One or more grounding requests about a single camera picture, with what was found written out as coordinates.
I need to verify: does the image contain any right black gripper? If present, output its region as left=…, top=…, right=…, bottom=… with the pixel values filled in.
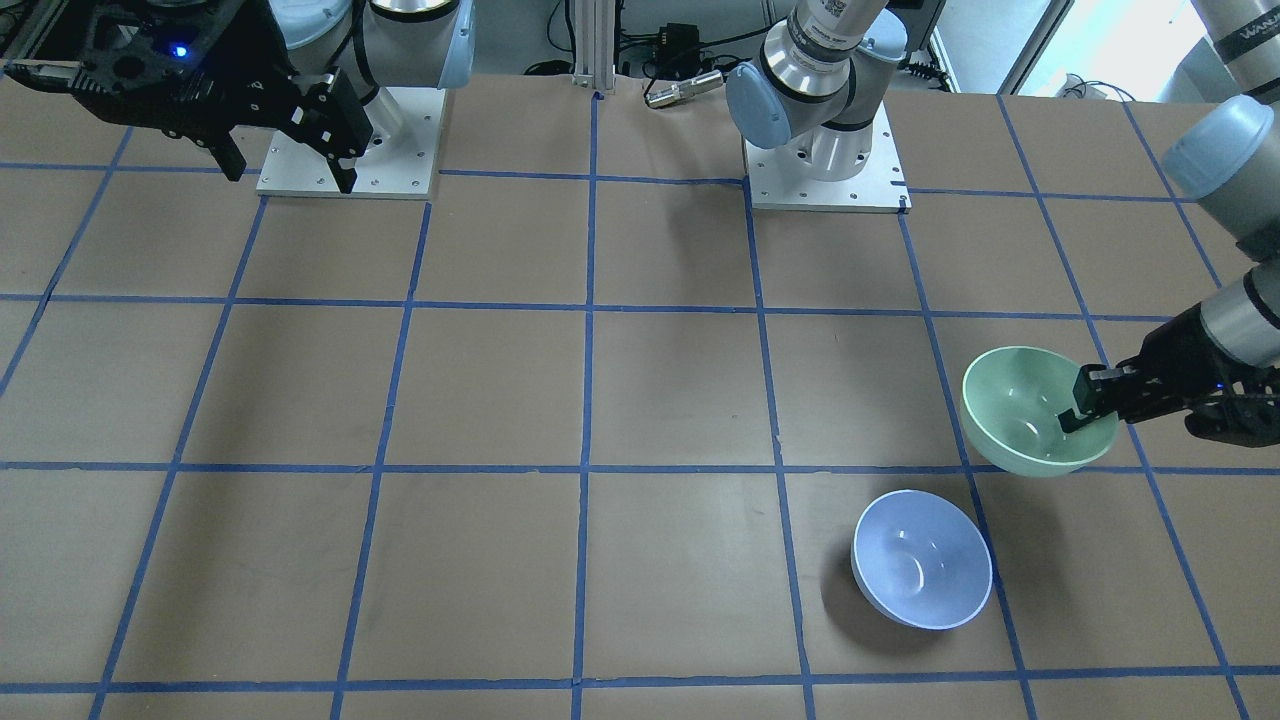
left=5, top=1, right=372, bottom=193

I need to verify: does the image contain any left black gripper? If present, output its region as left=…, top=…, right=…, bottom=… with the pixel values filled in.
left=1059, top=305, right=1279, bottom=448

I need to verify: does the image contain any green bowl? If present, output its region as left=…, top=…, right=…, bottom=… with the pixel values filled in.
left=960, top=346, right=1120, bottom=478

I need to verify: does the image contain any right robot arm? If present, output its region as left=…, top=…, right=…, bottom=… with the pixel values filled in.
left=3, top=1, right=475, bottom=200

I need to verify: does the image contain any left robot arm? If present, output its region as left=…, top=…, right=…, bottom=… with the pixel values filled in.
left=726, top=1, right=1277, bottom=448

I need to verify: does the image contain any blue bowl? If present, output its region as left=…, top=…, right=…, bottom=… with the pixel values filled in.
left=850, top=489, right=995, bottom=632

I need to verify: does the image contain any silver metal connector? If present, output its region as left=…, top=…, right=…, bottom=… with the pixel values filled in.
left=643, top=70, right=724, bottom=110

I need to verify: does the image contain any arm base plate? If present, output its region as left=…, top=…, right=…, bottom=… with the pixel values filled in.
left=256, top=86, right=445, bottom=201
left=742, top=102, right=913, bottom=214

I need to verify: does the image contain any aluminium frame post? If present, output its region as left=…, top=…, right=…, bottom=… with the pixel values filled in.
left=564, top=1, right=618, bottom=96

